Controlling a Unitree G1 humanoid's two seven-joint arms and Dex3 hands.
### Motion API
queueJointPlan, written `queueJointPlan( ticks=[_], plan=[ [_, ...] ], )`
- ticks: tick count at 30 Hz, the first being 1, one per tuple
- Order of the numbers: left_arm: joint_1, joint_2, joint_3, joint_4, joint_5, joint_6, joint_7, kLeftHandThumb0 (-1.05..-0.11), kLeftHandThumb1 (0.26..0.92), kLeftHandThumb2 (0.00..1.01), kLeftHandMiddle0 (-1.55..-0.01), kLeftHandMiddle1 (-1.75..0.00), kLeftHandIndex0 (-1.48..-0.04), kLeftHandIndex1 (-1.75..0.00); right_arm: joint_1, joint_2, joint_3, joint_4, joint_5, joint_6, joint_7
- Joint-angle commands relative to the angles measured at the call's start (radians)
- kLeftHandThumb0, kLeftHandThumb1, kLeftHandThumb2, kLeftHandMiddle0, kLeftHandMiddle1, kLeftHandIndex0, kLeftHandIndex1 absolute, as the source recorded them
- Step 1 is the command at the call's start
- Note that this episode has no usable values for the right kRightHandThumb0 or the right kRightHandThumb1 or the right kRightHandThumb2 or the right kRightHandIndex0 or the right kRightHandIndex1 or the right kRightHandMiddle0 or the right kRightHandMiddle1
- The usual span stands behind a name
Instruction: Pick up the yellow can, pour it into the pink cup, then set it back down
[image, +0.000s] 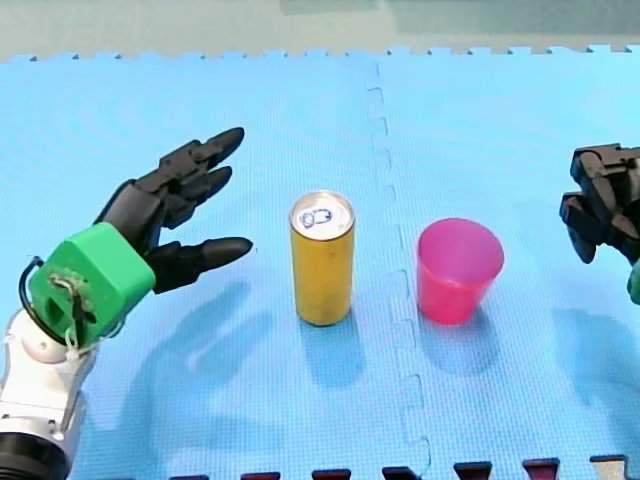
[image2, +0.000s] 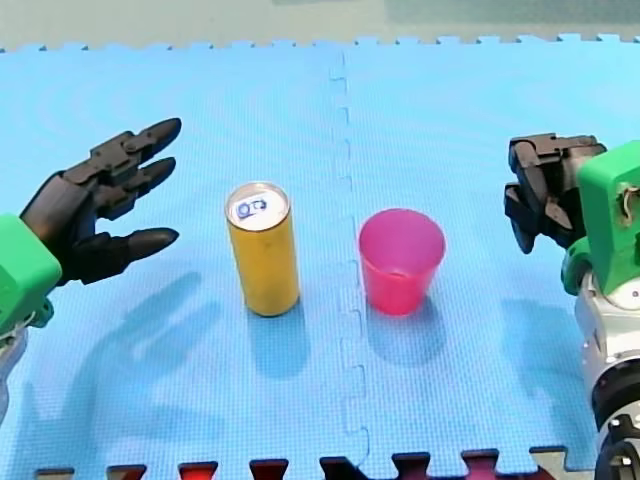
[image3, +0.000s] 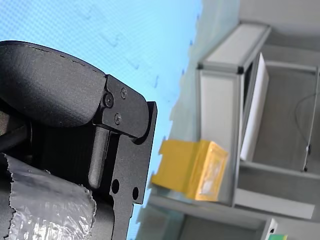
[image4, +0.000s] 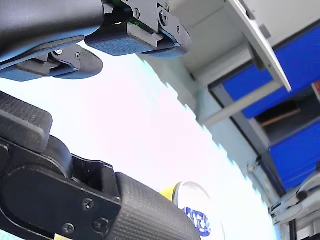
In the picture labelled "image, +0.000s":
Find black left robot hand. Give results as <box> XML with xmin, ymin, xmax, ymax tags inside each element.
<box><xmin>93</xmin><ymin>126</ymin><xmax>254</xmax><ymax>295</ymax></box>

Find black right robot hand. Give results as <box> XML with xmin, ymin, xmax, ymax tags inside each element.
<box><xmin>558</xmin><ymin>143</ymin><xmax>640</xmax><ymax>266</ymax></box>

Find yellow drink can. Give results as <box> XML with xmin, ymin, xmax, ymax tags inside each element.
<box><xmin>288</xmin><ymin>189</ymin><xmax>356</xmax><ymax>328</ymax></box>

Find pink plastic cup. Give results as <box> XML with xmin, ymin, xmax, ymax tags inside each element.
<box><xmin>416</xmin><ymin>217</ymin><xmax>505</xmax><ymax>326</ymax></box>

